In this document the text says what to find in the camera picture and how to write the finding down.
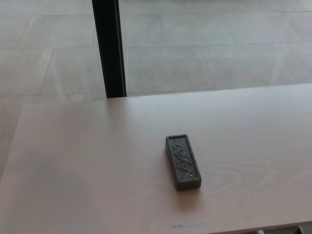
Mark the dark grey foam eraser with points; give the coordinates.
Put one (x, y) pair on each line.
(183, 162)

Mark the black vertical metal post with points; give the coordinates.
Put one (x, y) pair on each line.
(109, 48)

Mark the grey table frame part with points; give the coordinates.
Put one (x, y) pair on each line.
(306, 229)

